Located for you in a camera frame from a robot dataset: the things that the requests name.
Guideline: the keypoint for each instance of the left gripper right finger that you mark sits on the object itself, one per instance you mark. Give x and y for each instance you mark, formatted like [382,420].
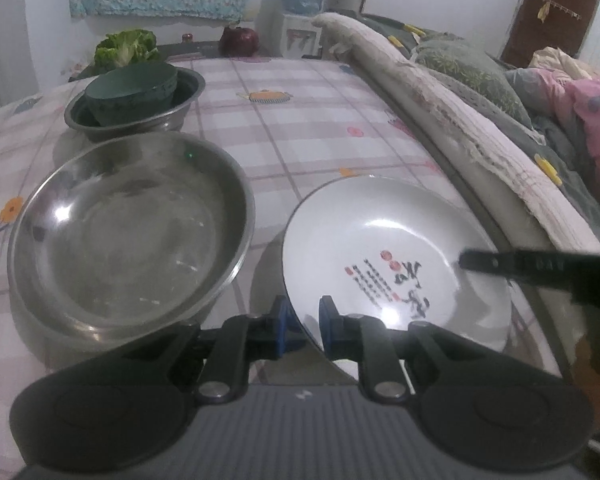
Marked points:
[481,407]

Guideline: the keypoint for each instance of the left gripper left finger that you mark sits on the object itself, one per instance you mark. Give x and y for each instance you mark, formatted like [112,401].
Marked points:
[131,403]

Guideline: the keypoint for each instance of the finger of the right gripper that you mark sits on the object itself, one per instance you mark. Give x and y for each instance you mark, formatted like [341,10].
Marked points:
[560,270]

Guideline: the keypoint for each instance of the white decorated plate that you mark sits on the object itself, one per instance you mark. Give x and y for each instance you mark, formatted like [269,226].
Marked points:
[389,249]

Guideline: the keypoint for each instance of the large steel bowl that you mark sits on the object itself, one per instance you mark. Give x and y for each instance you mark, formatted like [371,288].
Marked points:
[127,237]

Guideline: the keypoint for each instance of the small steel bowl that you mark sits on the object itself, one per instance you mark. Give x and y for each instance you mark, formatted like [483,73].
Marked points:
[190,87]

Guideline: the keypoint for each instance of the dark green ceramic bowl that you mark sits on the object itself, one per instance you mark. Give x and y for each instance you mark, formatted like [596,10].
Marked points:
[132,93]

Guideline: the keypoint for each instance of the person's right hand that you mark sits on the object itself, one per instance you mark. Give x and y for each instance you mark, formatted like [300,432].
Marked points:
[586,378]

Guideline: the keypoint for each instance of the rolled beige quilt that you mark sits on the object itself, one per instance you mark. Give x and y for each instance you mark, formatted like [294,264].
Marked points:
[509,168]

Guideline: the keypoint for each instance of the pink blanket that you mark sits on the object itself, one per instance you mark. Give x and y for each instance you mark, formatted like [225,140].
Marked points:
[572,88]

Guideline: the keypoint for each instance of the green patterned pillow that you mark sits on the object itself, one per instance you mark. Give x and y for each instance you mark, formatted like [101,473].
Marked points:
[459,59]

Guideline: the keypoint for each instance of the brown wooden door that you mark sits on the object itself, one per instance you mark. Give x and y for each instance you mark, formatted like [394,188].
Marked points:
[537,24]

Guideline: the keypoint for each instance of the plaid patterned tablecloth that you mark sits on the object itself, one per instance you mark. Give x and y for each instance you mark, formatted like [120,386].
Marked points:
[292,126]

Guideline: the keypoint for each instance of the white water dispenser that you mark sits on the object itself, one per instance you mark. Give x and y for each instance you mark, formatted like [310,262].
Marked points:
[296,36]

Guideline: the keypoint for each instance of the green lettuce head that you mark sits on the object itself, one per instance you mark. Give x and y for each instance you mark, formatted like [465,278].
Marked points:
[125,48]

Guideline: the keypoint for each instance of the red cabbage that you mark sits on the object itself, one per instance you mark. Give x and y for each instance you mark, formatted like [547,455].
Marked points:
[238,42]

